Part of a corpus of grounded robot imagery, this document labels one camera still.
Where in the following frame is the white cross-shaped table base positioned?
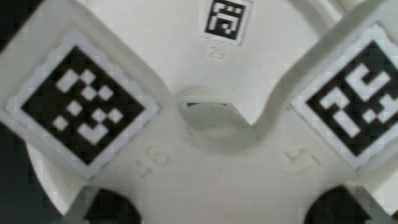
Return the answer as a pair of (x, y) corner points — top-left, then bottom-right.
(0, 0), (398, 224)

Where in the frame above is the white cylindrical table leg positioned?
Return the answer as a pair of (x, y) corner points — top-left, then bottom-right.
(175, 86), (257, 154)

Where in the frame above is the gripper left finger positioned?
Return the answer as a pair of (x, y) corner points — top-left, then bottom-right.
(60, 186), (142, 224)

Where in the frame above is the white round table top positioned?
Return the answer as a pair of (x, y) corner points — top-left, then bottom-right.
(23, 0), (398, 214)

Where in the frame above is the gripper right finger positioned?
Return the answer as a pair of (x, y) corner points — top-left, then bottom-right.
(302, 185), (390, 224)

